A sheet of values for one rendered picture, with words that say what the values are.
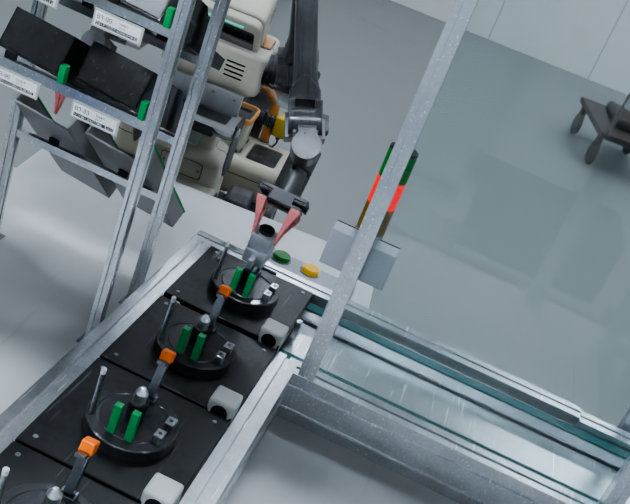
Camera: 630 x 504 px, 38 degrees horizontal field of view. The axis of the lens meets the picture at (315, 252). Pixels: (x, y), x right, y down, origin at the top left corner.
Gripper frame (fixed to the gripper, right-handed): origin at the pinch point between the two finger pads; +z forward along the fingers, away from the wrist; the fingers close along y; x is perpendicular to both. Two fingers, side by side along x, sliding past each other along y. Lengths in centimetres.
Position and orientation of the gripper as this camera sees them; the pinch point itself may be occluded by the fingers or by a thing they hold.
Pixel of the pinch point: (264, 236)
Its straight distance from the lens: 174.8
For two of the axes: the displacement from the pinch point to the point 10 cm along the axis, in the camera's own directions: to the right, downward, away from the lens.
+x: -0.2, 1.9, 9.8
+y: 9.0, 4.2, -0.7
